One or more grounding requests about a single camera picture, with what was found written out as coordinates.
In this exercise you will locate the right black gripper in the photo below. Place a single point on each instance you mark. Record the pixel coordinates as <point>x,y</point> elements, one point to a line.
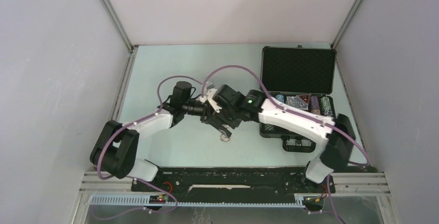
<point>232,124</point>

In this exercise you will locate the grey poker chip stack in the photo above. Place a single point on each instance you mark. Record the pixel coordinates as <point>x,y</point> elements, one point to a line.
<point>224,138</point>

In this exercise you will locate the blue card deck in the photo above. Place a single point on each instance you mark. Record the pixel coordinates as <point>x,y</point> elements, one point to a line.
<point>297,102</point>

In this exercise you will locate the triangular all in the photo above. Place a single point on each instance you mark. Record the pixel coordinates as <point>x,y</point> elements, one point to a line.
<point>305,98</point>

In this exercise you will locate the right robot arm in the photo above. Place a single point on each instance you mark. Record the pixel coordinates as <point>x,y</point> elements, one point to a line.
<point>334,135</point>

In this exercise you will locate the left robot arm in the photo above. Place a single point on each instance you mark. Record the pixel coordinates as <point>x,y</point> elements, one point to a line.
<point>115,152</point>

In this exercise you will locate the black poker set case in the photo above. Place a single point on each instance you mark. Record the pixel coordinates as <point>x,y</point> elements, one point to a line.
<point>297,71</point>

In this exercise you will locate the light blue chip row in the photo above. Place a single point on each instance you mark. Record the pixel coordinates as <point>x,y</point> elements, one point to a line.
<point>280,98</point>

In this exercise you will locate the purple brown chip row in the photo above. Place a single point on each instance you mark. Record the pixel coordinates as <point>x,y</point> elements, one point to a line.
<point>315,107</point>

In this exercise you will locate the green blue chip row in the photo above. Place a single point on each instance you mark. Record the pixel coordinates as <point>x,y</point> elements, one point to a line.
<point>326,106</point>

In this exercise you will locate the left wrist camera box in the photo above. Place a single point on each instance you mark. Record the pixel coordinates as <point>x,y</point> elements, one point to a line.
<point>208,97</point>

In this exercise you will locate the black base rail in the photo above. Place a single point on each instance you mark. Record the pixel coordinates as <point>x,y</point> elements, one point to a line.
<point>239,185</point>

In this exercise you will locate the left aluminium frame post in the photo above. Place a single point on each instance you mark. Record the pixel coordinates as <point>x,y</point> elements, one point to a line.
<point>115,20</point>

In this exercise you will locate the aluminium frame post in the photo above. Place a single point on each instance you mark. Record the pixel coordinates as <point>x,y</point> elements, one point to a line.
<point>115,20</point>
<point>346,23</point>

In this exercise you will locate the right aluminium frame post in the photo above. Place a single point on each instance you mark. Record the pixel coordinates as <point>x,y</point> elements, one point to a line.
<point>346,23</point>

